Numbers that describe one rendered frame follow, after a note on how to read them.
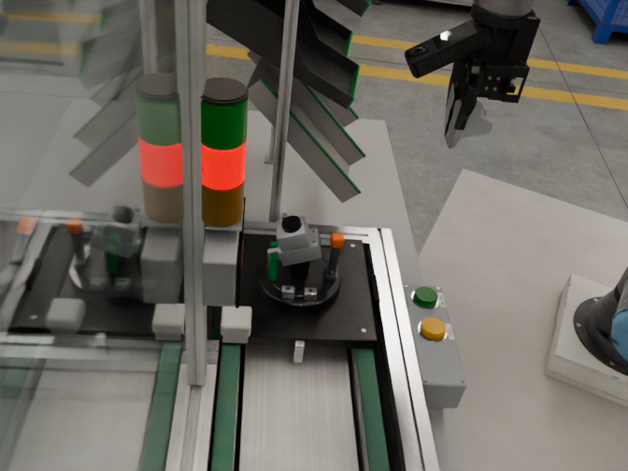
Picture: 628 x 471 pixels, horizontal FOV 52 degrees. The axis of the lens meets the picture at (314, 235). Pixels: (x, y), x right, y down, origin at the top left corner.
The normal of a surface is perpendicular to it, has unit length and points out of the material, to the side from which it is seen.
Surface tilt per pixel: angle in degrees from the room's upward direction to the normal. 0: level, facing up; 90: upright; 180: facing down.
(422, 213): 0
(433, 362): 0
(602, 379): 90
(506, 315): 0
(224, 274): 90
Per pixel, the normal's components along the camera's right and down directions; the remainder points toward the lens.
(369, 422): 0.11, -0.76
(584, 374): -0.41, 0.55
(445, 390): 0.04, 0.65
